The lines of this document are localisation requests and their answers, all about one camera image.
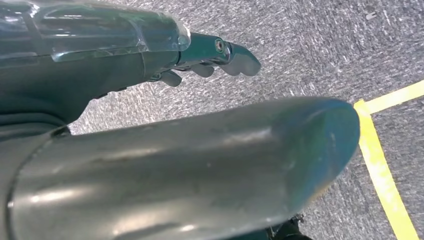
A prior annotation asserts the black robot foot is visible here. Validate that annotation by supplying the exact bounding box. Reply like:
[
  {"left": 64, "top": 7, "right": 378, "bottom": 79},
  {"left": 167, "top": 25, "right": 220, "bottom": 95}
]
[{"left": 264, "top": 213, "right": 314, "bottom": 240}]

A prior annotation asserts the yellow floor tape square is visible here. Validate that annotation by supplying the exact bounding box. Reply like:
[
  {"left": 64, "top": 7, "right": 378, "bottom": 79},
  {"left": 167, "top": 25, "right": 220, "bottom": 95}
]
[{"left": 353, "top": 79, "right": 424, "bottom": 240}]

